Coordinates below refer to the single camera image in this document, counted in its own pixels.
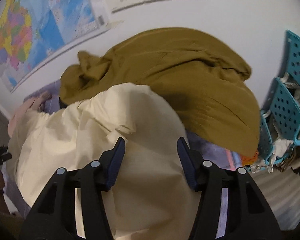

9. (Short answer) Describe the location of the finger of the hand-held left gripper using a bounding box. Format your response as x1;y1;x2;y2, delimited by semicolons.
0;145;13;167

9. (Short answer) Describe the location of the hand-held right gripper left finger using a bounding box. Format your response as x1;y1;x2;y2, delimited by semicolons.
19;137;126;240

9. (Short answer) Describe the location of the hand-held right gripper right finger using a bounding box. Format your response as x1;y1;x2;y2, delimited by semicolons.
177;137;283;240

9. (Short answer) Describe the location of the cream jacket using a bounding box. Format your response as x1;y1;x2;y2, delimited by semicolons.
7;82;203;240

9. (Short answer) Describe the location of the pile of pale clothes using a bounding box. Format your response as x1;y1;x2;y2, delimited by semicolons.
247;72;300;178

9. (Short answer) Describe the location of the purple checked bed sheet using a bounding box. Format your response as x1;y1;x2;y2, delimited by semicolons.
1;80;244;217

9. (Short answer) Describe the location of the pink garment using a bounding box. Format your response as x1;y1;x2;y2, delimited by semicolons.
7;91;52;138

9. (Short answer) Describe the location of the orange cloth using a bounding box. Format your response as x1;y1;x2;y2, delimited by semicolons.
240;150;260;167

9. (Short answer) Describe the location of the mustard garment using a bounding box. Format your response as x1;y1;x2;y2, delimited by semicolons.
59;27;260;155

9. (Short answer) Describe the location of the teal perforated plastic rack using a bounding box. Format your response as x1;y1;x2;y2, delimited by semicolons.
259;29;300;172

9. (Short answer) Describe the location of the colourful wall map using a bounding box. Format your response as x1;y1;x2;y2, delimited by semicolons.
0;0;124;93

